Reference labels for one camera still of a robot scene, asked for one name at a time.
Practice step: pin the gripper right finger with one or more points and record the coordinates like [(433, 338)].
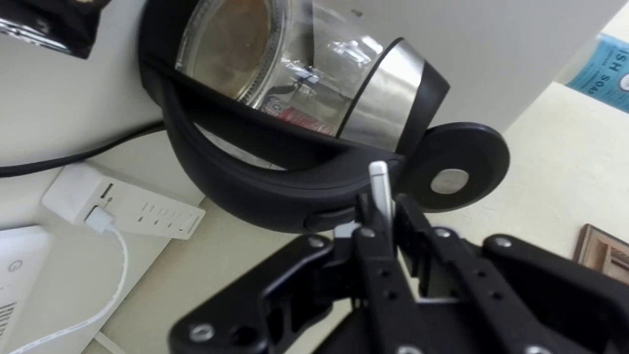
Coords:
[(540, 285)]

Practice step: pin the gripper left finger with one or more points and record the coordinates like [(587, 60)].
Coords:
[(295, 275)]

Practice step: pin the round black kettle base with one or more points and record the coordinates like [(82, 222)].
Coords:
[(471, 152)]

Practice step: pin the white power strip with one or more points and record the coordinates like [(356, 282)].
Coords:
[(147, 211)]

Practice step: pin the blue labelled packet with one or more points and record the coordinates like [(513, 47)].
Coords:
[(607, 73)]

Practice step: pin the white flat device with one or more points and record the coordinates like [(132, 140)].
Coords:
[(17, 275)]

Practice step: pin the black bag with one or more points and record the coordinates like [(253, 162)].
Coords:
[(54, 19)]

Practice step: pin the brown wooden frame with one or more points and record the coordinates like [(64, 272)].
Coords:
[(604, 253)]

